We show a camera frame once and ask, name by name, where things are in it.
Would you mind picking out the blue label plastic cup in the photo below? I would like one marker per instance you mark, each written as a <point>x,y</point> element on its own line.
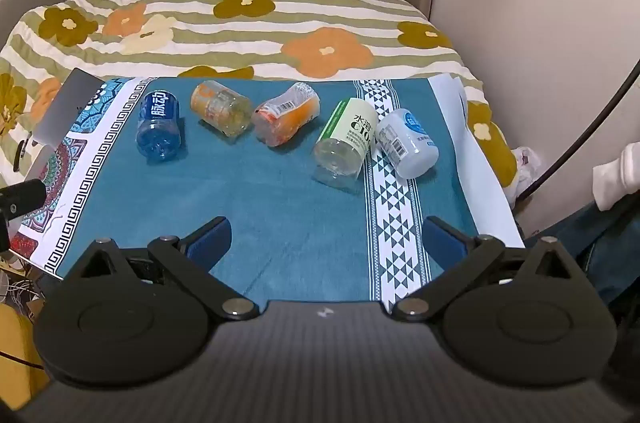
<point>159,123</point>

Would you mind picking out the yellow object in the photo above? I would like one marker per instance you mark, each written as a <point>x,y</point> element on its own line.
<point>20,353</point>

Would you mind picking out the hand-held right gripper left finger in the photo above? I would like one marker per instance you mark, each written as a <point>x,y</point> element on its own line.
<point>210,240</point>

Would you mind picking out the orange cup with barcode label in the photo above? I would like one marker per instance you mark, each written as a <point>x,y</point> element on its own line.
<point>285,115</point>

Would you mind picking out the small black object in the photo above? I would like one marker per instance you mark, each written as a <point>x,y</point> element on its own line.
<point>19,155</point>

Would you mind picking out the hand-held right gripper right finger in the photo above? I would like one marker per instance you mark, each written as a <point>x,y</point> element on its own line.
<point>445,240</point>

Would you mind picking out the white cup with blue label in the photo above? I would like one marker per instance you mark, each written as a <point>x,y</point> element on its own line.
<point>407,148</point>

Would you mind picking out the white cloth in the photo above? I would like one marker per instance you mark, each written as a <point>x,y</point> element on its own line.
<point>617,178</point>

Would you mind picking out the floral striped blanket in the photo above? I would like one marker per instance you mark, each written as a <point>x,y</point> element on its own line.
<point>325,48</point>

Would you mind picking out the blue jeans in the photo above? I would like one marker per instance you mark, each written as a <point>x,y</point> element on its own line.
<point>610,243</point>

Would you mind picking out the teal patterned cloth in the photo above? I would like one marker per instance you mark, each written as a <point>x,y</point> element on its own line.
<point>280,203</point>

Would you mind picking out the clear cup with orange label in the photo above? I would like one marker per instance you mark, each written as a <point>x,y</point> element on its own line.
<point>217,105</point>

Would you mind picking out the black cylindrical device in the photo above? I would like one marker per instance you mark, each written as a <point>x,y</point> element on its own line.
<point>22,197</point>

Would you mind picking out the green and white label cup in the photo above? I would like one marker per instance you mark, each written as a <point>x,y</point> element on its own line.
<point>350,128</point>

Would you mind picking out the silver laptop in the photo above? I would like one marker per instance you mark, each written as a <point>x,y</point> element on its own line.
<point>70,103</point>

